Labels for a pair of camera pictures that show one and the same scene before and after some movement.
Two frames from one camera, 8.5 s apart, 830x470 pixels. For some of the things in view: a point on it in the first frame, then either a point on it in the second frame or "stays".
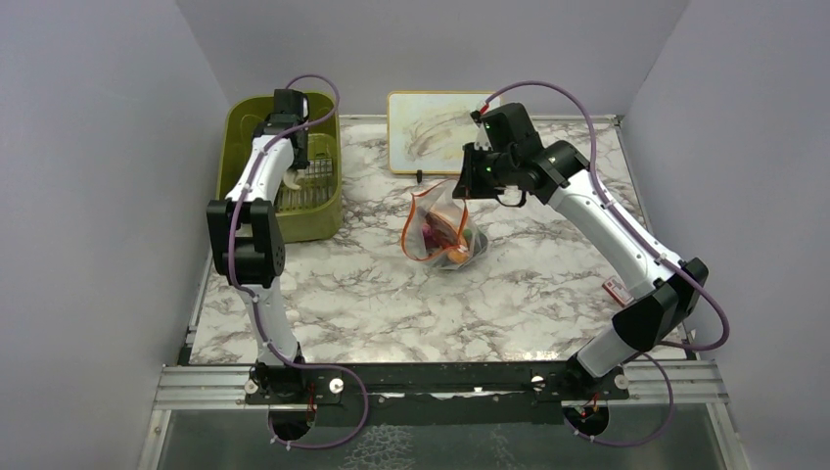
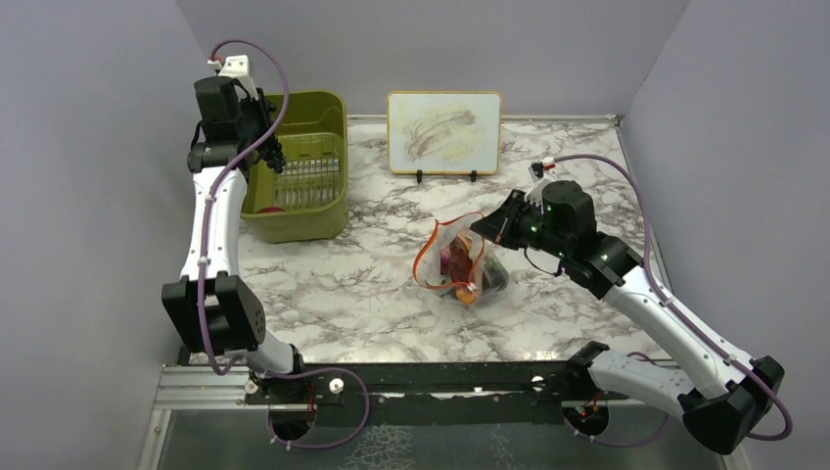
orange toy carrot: [458, 255] → [466, 296]
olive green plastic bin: [314, 210] stays
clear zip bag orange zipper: [439, 231] → [458, 262]
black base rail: [436, 394] stays
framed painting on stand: [428, 131] stays
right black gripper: [469, 186] → [500, 225]
